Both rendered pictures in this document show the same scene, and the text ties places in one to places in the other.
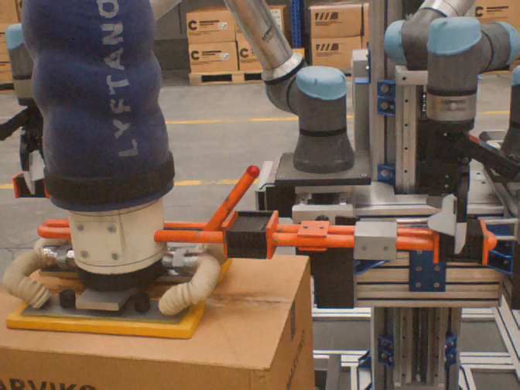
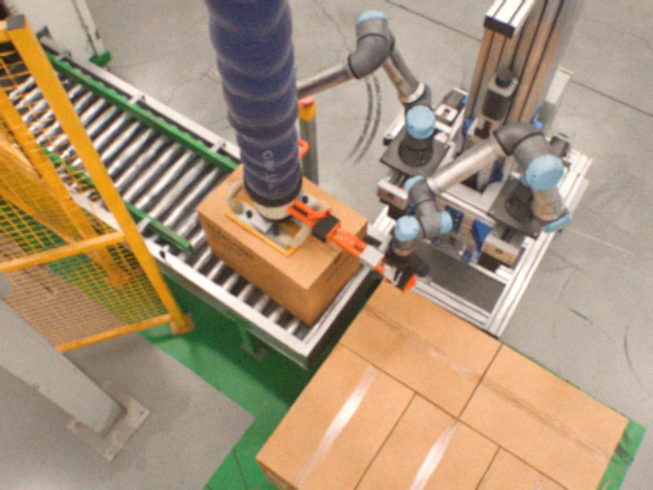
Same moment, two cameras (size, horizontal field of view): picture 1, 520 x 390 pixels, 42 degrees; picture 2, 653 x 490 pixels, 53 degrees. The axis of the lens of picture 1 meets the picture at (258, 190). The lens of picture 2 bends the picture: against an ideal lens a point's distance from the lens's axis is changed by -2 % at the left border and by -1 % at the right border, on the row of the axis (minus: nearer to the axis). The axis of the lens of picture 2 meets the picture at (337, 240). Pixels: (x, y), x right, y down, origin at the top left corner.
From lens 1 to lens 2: 182 cm
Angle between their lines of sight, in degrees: 45
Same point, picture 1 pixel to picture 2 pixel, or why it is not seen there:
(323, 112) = (413, 141)
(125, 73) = (274, 172)
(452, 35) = (399, 234)
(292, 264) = (357, 223)
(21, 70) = not seen: hidden behind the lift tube
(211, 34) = not seen: outside the picture
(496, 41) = (429, 233)
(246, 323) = (313, 258)
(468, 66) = (405, 244)
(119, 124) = (270, 185)
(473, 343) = not seen: hidden behind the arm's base
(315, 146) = (406, 151)
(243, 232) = (317, 232)
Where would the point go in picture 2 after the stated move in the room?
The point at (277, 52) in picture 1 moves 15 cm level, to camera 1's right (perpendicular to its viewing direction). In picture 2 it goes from (404, 90) to (440, 103)
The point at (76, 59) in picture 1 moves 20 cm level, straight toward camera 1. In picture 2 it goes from (253, 165) to (239, 214)
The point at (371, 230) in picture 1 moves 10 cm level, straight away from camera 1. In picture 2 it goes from (368, 256) to (383, 236)
